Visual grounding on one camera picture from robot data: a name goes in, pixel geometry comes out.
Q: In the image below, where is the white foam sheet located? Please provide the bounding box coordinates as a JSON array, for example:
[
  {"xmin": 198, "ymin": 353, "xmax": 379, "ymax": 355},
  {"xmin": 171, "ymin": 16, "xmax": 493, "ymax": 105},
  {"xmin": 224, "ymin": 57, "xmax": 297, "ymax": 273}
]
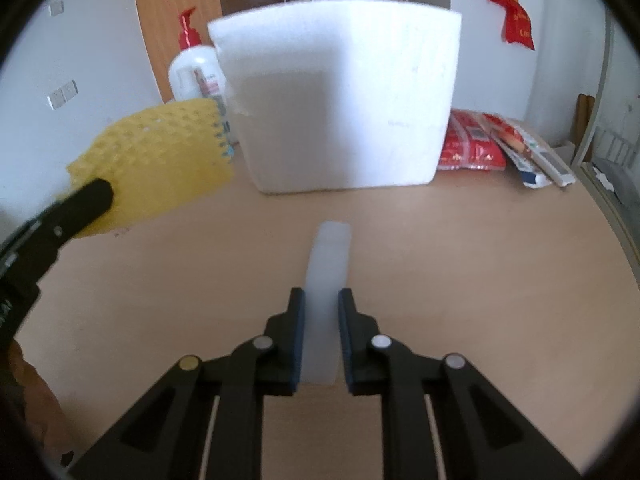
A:
[{"xmin": 301, "ymin": 220, "xmax": 353, "ymax": 386}]

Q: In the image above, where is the white foam box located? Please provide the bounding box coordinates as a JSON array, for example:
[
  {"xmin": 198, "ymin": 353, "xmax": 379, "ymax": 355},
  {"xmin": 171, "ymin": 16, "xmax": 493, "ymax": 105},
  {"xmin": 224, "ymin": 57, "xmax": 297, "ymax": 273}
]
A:
[{"xmin": 207, "ymin": 0, "xmax": 463, "ymax": 195}]

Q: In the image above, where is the white double wall socket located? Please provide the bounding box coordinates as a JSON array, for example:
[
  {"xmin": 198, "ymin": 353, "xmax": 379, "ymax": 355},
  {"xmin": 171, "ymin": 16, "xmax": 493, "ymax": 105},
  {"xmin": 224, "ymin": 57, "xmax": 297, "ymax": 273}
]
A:
[{"xmin": 47, "ymin": 78, "xmax": 80, "ymax": 110}]

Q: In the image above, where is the clear printed snack packet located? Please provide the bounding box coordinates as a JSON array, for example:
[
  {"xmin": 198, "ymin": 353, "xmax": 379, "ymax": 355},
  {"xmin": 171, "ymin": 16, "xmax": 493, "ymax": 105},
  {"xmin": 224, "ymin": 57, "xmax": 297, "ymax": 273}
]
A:
[{"xmin": 482, "ymin": 112, "xmax": 552, "ymax": 189}]

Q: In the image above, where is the person's left forearm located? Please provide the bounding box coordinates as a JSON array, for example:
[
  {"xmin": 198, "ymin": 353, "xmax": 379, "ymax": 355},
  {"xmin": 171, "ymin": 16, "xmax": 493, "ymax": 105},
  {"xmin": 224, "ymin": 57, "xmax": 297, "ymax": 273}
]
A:
[{"xmin": 7, "ymin": 339, "xmax": 77, "ymax": 467}]

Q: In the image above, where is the white pump bottle red top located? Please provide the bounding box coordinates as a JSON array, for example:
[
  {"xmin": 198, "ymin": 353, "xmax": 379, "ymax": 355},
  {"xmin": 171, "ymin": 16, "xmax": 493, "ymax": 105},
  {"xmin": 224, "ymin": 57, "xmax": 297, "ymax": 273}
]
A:
[{"xmin": 168, "ymin": 6, "xmax": 231, "ymax": 134}]

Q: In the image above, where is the white metal bed frame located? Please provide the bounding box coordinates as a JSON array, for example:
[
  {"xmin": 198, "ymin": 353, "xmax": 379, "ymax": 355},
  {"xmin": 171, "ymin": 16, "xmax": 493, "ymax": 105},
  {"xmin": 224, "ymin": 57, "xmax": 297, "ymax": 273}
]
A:
[{"xmin": 571, "ymin": 7, "xmax": 640, "ymax": 266}]

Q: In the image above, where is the yellow foam net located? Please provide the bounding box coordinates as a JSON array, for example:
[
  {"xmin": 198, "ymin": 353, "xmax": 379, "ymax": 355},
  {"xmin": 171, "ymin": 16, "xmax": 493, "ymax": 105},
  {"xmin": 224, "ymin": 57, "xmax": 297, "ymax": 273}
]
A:
[{"xmin": 66, "ymin": 97, "xmax": 235, "ymax": 237}]

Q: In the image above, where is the wooden folding board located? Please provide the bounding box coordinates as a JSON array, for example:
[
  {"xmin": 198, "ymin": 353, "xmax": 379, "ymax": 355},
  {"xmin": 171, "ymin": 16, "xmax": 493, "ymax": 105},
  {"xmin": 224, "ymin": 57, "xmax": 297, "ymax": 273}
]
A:
[{"xmin": 574, "ymin": 93, "xmax": 596, "ymax": 159}]

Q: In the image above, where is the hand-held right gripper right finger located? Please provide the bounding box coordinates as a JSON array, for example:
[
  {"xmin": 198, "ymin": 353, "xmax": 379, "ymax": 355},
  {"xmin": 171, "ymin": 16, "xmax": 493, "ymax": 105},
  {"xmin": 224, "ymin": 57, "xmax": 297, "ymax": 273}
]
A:
[{"xmin": 338, "ymin": 287, "xmax": 584, "ymax": 480}]

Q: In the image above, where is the white remote control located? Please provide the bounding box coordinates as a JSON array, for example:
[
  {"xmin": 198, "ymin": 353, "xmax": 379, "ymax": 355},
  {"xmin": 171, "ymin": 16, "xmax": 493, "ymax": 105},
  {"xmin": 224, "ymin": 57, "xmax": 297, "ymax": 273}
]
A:
[{"xmin": 529, "ymin": 144, "xmax": 577, "ymax": 189}]

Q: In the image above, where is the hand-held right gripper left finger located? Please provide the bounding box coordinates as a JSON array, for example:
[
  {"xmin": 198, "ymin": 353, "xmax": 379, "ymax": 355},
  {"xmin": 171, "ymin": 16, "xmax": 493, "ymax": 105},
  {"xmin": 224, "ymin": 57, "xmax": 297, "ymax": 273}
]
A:
[{"xmin": 70, "ymin": 287, "xmax": 306, "ymax": 480}]

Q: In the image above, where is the wooden wardrobe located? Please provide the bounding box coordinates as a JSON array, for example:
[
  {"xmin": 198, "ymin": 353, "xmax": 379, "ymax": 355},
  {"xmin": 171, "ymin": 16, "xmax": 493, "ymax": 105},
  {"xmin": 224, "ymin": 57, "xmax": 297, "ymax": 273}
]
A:
[{"xmin": 130, "ymin": 0, "xmax": 224, "ymax": 107}]

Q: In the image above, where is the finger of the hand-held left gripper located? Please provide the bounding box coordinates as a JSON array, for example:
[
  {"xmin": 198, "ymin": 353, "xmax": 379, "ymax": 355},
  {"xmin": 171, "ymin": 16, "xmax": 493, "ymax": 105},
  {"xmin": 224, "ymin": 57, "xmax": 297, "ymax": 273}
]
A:
[{"xmin": 29, "ymin": 178, "xmax": 116, "ymax": 249}]

